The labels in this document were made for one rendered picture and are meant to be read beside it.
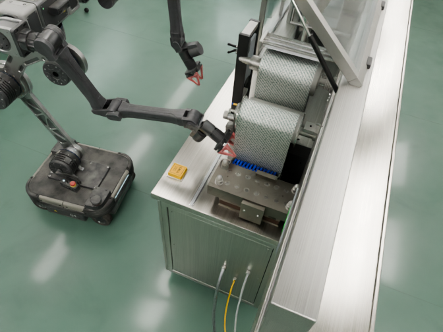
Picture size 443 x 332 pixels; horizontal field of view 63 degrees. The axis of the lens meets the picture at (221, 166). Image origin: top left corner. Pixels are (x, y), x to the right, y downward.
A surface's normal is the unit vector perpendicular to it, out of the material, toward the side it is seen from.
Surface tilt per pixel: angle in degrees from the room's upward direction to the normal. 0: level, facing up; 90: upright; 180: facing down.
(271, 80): 92
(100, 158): 0
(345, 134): 0
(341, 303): 0
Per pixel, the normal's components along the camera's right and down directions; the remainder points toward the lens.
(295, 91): -0.38, 0.71
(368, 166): 0.07, -0.64
